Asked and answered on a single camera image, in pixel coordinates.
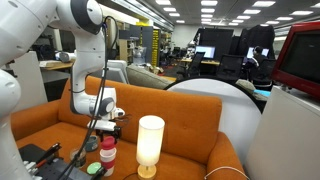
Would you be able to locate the white shade table lamp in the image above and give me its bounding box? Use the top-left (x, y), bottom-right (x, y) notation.
top-left (135, 115), bottom-right (166, 180)

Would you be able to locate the dark round can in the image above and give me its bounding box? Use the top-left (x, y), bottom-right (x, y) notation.
top-left (69, 147), bottom-right (88, 168)

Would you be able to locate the seated person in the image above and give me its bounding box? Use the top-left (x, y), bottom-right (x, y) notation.
top-left (244, 45), bottom-right (268, 81)

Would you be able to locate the orange fabric sofa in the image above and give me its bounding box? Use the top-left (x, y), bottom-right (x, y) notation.
top-left (10, 75), bottom-right (248, 180)

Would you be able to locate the white cabinet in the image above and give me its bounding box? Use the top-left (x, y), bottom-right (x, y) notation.
top-left (244, 85), bottom-right (320, 180)

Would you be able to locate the white round table black rim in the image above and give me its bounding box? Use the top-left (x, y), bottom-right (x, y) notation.
top-left (163, 77), bottom-right (263, 166)

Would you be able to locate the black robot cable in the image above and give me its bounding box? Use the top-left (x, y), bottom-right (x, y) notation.
top-left (56, 15), bottom-right (120, 180)

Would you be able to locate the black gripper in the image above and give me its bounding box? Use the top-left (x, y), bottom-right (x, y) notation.
top-left (95, 126), bottom-right (123, 145)

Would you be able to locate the grey sofa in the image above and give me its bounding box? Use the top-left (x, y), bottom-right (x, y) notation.
top-left (125, 64), bottom-right (175, 90)

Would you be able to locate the black lamp cable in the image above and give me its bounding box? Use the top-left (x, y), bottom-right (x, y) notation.
top-left (121, 171), bottom-right (139, 180)

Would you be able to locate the thin white cable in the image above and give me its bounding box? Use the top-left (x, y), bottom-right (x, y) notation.
top-left (203, 165), bottom-right (251, 180)

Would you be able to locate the pink cup lid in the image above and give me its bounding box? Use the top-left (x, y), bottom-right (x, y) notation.
top-left (100, 135), bottom-right (117, 151)

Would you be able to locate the white cup with pink band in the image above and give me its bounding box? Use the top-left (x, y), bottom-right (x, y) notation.
top-left (99, 146), bottom-right (118, 177)

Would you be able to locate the aluminium bracket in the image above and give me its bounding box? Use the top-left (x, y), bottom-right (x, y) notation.
top-left (23, 160), bottom-right (43, 180)

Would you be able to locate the green cup lid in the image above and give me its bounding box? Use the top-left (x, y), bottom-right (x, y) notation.
top-left (86, 161), bottom-right (103, 175)

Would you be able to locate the black breadboard table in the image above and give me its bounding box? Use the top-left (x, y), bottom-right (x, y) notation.
top-left (18, 143), bottom-right (108, 180)

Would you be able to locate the orange handled clamp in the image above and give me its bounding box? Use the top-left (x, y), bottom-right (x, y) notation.
top-left (34, 142), bottom-right (63, 168)

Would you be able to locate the lit computer monitor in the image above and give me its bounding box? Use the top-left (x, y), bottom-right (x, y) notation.
top-left (246, 46), bottom-right (270, 58)
top-left (194, 45), bottom-right (217, 60)

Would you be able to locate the yellow black shelving unit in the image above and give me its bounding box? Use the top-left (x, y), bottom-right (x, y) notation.
top-left (134, 21), bottom-right (162, 68)

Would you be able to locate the black office chair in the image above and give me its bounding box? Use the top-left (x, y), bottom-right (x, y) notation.
top-left (216, 54), bottom-right (245, 84)
top-left (176, 51), bottom-right (206, 81)
top-left (251, 58), bottom-right (278, 90)

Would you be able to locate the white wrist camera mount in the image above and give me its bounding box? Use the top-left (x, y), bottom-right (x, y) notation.
top-left (87, 119), bottom-right (117, 132)

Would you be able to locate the red framed monitor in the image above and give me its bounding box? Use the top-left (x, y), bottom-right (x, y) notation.
top-left (270, 20), bottom-right (320, 99)

